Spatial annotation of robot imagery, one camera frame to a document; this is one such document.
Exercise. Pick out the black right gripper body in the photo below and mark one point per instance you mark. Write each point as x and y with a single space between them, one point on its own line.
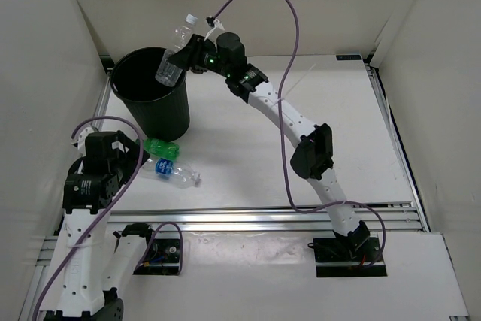
210 58

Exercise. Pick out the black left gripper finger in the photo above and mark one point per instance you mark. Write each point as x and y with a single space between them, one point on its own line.
126 168
127 146

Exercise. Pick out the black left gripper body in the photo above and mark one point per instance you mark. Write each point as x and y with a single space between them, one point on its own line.
118 165

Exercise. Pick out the clear unlabelled plastic bottle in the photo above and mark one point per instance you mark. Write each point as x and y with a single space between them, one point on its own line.
168 74

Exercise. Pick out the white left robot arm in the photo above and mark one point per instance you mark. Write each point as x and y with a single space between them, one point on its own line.
91 285

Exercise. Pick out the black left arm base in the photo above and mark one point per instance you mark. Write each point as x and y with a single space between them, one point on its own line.
163 258

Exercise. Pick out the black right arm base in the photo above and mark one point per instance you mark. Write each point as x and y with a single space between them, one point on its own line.
334 261

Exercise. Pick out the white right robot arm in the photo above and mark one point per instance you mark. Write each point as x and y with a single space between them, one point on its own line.
312 159

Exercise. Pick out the black plastic waste bin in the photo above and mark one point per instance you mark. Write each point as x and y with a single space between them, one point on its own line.
162 112

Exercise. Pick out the green plastic soda bottle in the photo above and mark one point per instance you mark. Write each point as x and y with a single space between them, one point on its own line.
161 149

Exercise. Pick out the clear Aquafina bottle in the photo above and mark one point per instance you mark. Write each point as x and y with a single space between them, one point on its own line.
170 172

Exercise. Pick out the white zip tie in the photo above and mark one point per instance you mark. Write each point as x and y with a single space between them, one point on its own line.
297 84

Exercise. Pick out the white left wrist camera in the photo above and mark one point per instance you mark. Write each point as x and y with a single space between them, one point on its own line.
79 139

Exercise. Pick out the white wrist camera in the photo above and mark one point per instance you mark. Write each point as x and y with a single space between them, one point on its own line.
215 25
79 139

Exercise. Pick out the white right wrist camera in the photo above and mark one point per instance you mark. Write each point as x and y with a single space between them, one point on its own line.
215 25

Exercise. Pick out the aluminium front frame rail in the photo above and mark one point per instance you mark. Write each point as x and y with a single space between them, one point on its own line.
398 217

